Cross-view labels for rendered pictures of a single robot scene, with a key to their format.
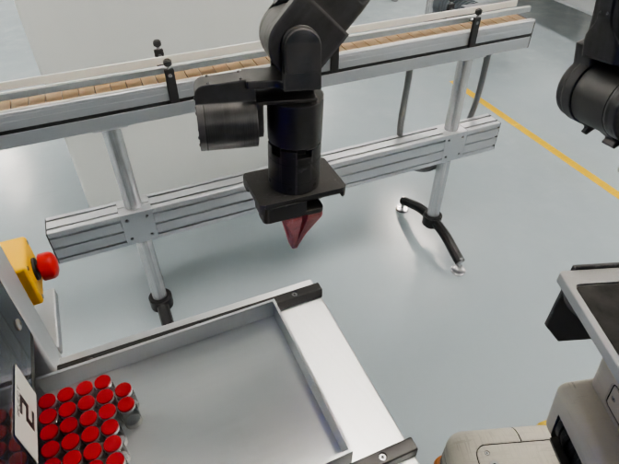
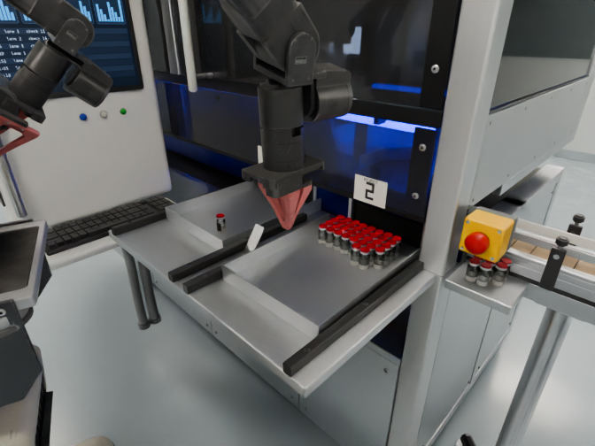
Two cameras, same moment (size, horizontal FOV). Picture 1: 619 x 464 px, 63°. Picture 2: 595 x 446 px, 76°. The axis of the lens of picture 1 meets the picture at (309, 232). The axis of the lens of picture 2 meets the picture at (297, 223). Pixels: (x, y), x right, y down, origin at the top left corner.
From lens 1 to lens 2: 0.97 m
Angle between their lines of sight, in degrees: 109
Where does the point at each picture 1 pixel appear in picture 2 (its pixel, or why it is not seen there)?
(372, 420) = (213, 299)
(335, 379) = (245, 312)
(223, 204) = not seen: outside the picture
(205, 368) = (339, 293)
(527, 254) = not seen: outside the picture
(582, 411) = (20, 408)
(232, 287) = not seen: outside the picture
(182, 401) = (337, 276)
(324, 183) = (258, 167)
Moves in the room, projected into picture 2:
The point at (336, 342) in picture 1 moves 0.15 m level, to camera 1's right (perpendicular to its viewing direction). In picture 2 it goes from (252, 335) to (159, 362)
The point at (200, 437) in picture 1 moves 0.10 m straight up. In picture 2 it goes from (313, 267) to (314, 226)
